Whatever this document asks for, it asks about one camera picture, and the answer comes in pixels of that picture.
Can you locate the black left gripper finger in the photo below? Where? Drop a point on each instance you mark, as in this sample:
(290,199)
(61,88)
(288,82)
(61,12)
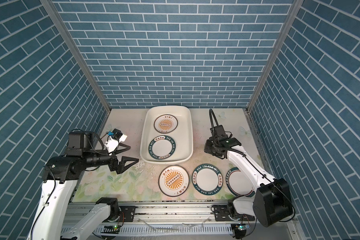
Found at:
(126,163)
(121,148)

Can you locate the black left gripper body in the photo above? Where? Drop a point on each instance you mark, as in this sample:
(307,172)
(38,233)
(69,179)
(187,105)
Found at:
(114,163)

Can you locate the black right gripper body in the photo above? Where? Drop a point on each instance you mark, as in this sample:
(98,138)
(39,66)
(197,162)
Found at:
(211,147)

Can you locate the green rim plate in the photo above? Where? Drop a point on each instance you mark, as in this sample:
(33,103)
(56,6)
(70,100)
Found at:
(207,179)
(238,184)
(162,147)

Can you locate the orange sunburst plate back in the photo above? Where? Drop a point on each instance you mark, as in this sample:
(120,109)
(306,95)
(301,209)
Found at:
(165,124)

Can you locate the orange sunburst plate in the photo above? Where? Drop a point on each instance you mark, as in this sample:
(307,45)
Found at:
(174,181)
(165,124)

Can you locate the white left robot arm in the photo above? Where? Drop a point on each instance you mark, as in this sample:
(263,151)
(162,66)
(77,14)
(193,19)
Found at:
(61,175)

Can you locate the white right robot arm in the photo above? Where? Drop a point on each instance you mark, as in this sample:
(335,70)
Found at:
(272,200)

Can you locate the white plastic bin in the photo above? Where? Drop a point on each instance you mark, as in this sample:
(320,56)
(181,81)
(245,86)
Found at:
(183,134)

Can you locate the orange sunburst plate front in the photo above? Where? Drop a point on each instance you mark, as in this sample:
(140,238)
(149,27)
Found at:
(174,181)

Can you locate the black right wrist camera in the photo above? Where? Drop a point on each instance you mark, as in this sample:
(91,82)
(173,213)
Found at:
(219,132)

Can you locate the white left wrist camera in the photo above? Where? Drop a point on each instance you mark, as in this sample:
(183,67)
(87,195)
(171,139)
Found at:
(115,137)

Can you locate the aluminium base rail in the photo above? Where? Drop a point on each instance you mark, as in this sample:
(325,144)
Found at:
(174,218)

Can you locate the aluminium corner frame right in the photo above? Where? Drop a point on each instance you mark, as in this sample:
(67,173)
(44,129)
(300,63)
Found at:
(292,14)

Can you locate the aluminium corner frame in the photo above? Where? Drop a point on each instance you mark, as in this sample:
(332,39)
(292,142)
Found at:
(292,14)
(69,41)

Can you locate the aluminium corner frame left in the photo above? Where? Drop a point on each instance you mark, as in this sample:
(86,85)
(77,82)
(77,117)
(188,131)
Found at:
(69,41)

